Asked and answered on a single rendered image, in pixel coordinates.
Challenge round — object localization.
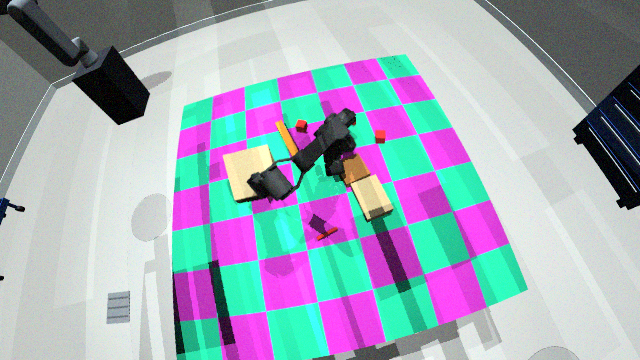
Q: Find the red flat bar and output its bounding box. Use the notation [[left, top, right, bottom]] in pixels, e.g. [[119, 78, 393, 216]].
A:
[[316, 226, 338, 240]]

